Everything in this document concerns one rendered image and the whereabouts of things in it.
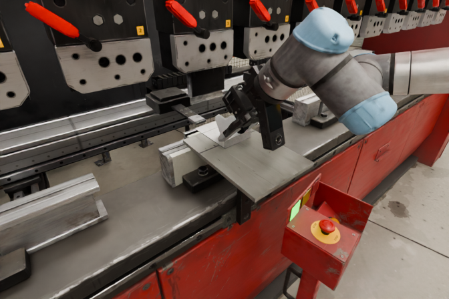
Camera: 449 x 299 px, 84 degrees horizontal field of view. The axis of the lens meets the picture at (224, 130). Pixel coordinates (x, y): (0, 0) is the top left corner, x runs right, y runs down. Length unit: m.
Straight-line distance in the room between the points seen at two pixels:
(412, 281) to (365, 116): 1.47
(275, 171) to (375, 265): 1.31
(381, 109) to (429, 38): 2.18
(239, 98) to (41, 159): 0.58
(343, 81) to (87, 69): 0.40
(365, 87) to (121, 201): 0.57
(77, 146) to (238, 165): 0.50
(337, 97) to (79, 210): 0.54
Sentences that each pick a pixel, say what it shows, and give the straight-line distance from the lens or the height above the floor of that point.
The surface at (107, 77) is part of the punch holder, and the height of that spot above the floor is 1.20.
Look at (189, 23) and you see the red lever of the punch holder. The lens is 0.50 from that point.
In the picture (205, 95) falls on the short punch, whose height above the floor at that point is 1.09.
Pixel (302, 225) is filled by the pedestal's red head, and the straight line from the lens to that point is 0.74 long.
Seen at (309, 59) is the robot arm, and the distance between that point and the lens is 0.40.
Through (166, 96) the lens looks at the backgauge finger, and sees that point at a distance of 0.83.
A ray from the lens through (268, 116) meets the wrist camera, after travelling 0.49.
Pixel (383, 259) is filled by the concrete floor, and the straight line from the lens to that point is 1.83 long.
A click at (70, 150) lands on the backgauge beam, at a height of 0.93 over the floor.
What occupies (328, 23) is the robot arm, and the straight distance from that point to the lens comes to 0.39.
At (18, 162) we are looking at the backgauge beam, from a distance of 0.84.
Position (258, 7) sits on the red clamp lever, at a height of 1.30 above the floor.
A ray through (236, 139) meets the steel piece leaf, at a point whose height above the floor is 1.01.
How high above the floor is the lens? 1.32
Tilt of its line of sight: 29 degrees down
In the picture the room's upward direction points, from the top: straight up
